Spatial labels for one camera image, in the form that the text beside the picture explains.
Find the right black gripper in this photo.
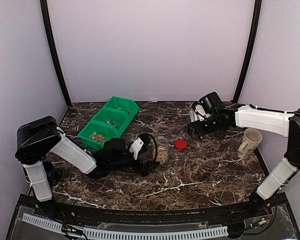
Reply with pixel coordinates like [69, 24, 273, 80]
[188, 114, 225, 140]

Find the metal scoop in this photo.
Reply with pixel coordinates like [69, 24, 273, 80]
[189, 110, 204, 123]

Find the green bin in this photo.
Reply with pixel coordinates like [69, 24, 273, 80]
[77, 121, 121, 151]
[91, 107, 131, 137]

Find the red jar lid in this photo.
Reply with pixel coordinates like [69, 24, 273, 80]
[174, 139, 188, 152]

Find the clear glass jar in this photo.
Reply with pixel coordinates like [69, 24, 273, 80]
[155, 135, 169, 165]

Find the green bin end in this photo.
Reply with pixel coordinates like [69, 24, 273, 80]
[104, 96, 140, 122]

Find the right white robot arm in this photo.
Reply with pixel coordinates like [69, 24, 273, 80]
[188, 102, 300, 217]

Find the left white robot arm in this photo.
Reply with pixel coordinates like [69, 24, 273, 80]
[15, 116, 160, 218]

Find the beige ceramic mug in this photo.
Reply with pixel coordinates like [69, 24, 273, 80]
[237, 128, 263, 160]

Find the dark blue mug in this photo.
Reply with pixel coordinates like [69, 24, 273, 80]
[43, 161, 62, 187]

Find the small green circuit board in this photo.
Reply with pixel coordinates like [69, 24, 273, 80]
[61, 224, 84, 236]

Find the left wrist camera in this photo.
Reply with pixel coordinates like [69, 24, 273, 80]
[95, 138, 126, 163]

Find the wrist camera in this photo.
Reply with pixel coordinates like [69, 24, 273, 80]
[199, 91, 227, 115]
[95, 138, 126, 163]

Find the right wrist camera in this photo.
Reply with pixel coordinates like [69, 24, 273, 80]
[199, 91, 227, 115]

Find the black front rail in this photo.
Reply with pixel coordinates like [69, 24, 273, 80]
[41, 201, 250, 226]

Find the white slotted cable duct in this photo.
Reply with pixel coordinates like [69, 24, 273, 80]
[21, 213, 229, 240]

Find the right black frame post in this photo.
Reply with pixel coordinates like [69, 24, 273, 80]
[232, 0, 262, 103]

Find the black frame post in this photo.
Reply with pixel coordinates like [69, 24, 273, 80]
[40, 0, 72, 108]
[232, 0, 262, 103]

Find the left black frame post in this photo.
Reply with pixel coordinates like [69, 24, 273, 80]
[40, 0, 72, 108]

